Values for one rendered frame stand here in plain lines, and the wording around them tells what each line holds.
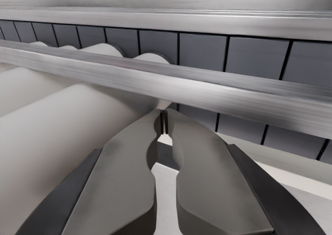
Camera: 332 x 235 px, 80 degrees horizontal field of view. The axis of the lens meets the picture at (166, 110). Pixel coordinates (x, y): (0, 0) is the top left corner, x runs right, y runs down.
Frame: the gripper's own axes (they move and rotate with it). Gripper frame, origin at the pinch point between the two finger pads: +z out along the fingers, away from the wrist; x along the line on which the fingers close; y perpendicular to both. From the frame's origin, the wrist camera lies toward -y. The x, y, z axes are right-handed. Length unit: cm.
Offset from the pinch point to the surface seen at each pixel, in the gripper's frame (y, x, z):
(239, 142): 3.4, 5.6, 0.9
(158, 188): 16.1, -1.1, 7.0
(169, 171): 12.1, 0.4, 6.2
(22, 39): -1.6, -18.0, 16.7
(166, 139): 3.9, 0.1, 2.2
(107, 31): -3.4, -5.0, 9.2
